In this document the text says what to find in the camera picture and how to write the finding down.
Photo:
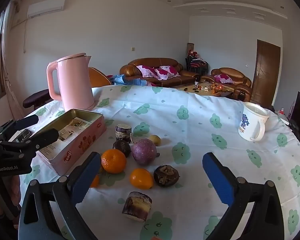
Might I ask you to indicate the large round purple fruit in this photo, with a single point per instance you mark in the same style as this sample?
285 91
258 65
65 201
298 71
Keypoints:
143 151

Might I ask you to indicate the stack of dark chairs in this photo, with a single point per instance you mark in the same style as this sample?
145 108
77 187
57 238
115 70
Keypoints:
196 66

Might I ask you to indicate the brown wooden door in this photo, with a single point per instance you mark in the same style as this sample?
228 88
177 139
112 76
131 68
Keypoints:
265 72

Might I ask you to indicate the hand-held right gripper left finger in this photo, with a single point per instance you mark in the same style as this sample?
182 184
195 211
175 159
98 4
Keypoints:
86 180

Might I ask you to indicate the pink electric kettle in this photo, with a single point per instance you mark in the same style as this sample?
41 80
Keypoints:
72 80

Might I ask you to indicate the cluttered coffee table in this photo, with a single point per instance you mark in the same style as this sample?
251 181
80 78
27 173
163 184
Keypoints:
207 91

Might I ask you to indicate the large orange tangerine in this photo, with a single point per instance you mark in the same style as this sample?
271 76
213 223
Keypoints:
113 161

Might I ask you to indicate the white mug with blue print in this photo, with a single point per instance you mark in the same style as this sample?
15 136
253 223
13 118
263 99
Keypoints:
250 122

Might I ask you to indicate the brown leather armchair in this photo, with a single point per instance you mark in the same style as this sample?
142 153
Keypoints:
240 82

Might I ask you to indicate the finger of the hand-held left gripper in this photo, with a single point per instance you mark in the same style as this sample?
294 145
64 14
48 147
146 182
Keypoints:
43 137
27 121

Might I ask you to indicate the white tablecloth with green clouds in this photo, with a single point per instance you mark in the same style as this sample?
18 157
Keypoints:
190 142

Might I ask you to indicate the purple sugarcane piece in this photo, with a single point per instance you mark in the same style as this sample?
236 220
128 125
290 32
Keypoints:
136 206
123 132

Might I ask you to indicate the small orange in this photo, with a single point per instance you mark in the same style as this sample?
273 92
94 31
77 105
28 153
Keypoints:
95 181

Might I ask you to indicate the dark brown wrinkled fruit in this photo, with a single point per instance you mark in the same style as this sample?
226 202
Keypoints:
166 176

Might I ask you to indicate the pink floral pillow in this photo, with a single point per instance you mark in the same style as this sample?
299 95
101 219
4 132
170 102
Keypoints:
146 71
223 78
166 72

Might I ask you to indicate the pink curtain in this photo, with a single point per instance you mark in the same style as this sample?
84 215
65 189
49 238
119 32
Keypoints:
11 67

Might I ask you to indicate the orange leather chair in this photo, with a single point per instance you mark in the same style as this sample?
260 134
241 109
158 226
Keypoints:
98 78

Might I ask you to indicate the brown leather sofa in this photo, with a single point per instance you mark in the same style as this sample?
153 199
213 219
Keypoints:
185 76

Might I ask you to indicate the pink metal tin box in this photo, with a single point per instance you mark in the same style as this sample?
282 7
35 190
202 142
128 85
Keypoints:
82 140

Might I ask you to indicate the white air conditioner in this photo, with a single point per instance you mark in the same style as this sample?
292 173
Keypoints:
46 6

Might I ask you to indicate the printed paper leaflet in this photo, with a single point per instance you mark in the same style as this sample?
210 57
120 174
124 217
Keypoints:
72 127

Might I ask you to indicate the dark purple passion fruit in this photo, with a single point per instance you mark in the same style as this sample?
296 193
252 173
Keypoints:
121 148

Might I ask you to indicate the dark maroon stool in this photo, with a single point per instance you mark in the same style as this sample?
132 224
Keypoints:
36 98

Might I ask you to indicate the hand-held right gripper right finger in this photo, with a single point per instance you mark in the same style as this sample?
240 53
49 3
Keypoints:
218 180

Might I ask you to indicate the smooth orange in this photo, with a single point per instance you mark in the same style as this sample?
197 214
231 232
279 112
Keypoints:
141 178

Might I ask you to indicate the small yellow fruit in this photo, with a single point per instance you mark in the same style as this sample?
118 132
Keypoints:
155 140

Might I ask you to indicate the blue clothes pile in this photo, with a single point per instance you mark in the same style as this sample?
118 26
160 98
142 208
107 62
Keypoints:
130 80

